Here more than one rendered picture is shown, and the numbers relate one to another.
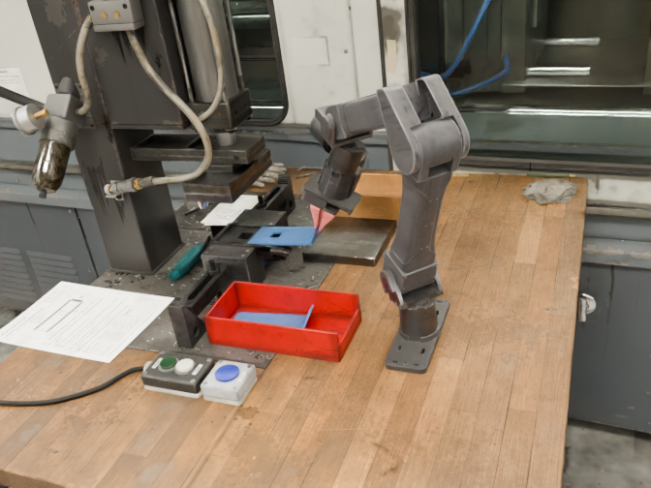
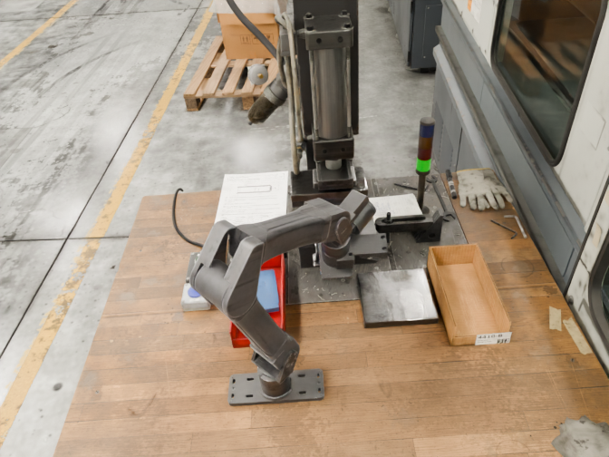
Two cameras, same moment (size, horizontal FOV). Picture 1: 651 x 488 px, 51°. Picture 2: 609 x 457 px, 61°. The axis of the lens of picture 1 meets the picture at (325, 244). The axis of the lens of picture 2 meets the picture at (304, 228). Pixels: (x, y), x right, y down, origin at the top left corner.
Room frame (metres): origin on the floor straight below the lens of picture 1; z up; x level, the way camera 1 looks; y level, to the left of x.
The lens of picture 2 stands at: (0.79, -0.74, 1.86)
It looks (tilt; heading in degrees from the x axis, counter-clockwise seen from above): 41 degrees down; 68
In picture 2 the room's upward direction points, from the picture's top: 5 degrees counter-clockwise
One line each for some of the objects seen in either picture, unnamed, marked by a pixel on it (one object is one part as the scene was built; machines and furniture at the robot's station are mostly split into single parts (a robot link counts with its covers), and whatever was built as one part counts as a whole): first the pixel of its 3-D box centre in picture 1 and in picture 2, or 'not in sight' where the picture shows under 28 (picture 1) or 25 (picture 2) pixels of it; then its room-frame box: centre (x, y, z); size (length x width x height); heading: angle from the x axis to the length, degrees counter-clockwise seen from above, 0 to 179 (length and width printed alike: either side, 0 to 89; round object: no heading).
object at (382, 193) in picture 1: (380, 198); (466, 292); (1.43, -0.14, 0.93); 0.25 x 0.13 x 0.08; 66
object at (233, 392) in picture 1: (231, 387); (198, 299); (0.87, 0.18, 0.90); 0.07 x 0.07 x 0.06; 66
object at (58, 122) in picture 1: (58, 133); (278, 91); (1.25, 0.47, 1.25); 0.19 x 0.07 x 0.19; 156
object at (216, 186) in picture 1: (187, 124); (324, 134); (1.27, 0.23, 1.22); 0.26 x 0.18 x 0.30; 66
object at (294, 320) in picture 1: (269, 320); (262, 289); (1.02, 0.12, 0.92); 0.15 x 0.07 x 0.03; 73
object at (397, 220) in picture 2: (270, 207); (402, 226); (1.43, 0.11, 0.95); 0.15 x 0.03 x 0.10; 156
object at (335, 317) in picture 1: (283, 319); (259, 296); (1.00, 0.09, 0.93); 0.25 x 0.12 x 0.06; 66
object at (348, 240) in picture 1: (351, 239); (395, 296); (1.29, -0.06, 0.91); 0.17 x 0.16 x 0.02; 156
